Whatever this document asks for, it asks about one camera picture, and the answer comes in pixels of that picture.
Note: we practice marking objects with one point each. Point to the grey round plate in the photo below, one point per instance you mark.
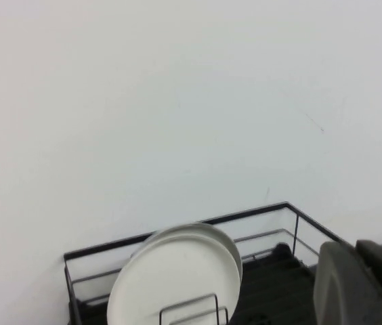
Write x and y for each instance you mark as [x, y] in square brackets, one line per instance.
[228, 242]

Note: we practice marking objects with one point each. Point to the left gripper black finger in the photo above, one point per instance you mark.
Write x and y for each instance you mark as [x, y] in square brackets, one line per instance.
[357, 291]

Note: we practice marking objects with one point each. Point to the white round plate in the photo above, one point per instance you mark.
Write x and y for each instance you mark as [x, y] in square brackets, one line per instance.
[164, 277]

